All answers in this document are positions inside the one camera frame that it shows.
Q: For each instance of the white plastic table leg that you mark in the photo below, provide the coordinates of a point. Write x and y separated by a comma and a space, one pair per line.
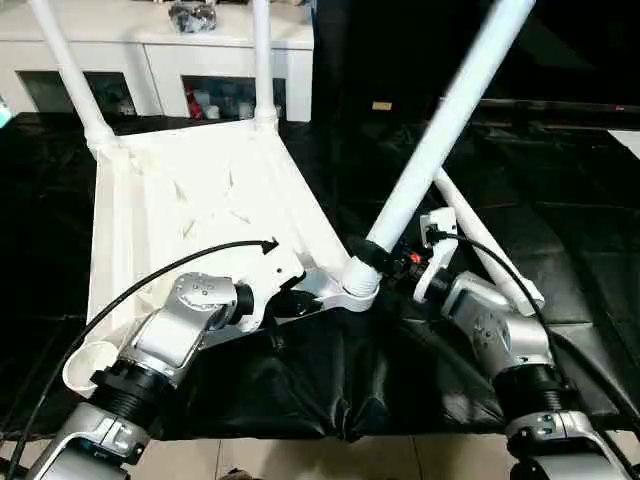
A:
262, 60
475, 222
70, 75
450, 125

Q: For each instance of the white plastic table top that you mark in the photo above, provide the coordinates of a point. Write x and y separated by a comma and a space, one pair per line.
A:
175, 165

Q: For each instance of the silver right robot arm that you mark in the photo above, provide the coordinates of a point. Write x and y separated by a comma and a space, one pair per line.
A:
500, 325

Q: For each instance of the black table mat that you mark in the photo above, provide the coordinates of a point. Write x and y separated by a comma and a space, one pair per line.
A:
325, 375

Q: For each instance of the small tan label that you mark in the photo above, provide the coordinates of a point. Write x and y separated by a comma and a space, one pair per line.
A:
382, 105

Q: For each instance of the red item in cabinet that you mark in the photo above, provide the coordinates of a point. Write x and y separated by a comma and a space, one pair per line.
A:
192, 105

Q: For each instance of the white board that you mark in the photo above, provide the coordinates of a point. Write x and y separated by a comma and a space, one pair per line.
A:
627, 140

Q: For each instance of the white glass-door cabinet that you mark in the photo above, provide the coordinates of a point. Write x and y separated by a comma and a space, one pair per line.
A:
150, 50

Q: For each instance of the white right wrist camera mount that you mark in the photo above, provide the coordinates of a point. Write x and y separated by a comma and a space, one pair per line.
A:
435, 265

